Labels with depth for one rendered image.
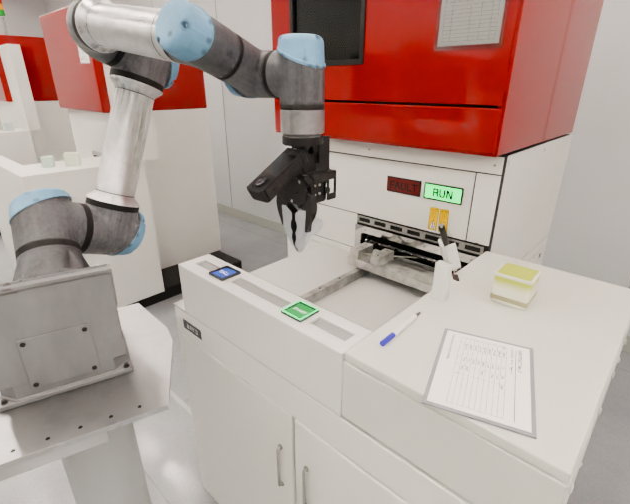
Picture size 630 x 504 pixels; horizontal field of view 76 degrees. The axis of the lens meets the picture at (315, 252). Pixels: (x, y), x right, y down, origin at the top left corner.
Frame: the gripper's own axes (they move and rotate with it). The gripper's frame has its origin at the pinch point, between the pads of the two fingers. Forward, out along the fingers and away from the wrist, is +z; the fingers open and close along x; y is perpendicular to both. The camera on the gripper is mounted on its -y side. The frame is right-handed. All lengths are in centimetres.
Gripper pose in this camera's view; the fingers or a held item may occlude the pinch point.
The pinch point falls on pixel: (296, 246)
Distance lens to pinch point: 75.6
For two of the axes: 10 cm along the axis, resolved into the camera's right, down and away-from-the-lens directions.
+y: 6.8, -2.8, 6.7
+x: -7.3, -2.6, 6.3
